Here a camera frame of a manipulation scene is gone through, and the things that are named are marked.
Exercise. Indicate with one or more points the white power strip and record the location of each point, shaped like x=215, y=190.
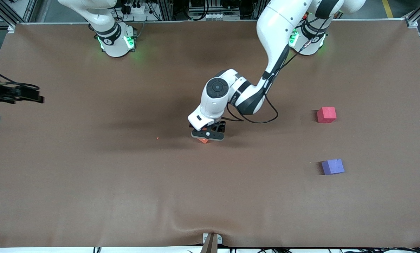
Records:
x=137, y=8

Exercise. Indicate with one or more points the red foam block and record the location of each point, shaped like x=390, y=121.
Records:
x=326, y=115

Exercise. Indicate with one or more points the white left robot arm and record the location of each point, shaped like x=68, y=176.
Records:
x=276, y=21

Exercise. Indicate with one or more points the aluminium frame profile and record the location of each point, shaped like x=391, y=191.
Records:
x=419, y=15
x=2, y=12

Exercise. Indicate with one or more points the brown camera mount pole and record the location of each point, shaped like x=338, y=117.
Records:
x=210, y=246

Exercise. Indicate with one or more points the purple foam block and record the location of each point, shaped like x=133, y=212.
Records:
x=333, y=167

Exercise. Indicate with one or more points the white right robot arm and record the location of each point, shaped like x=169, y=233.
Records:
x=115, y=40

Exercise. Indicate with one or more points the grey metal clamp bracket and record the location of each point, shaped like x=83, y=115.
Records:
x=205, y=239

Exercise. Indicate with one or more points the orange foam block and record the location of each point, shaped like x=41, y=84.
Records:
x=204, y=141

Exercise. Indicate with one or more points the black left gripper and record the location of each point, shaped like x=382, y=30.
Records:
x=219, y=125

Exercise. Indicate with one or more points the white connector row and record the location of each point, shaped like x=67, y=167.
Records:
x=217, y=16

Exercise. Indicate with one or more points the brown table cover sheet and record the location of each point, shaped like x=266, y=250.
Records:
x=210, y=193

